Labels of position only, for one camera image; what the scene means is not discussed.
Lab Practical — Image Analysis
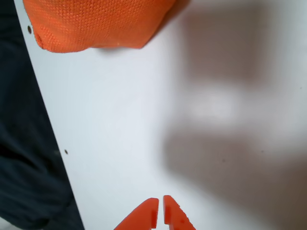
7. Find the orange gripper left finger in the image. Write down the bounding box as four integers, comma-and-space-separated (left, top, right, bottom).
114, 197, 159, 230

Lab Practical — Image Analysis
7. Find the person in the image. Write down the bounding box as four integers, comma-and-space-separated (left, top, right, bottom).
0, 0, 86, 230

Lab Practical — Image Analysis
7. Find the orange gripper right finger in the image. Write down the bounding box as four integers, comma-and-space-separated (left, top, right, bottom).
163, 195, 196, 230

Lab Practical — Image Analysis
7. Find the orange fabric bean bag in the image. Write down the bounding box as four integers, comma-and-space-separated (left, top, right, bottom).
23, 0, 177, 53

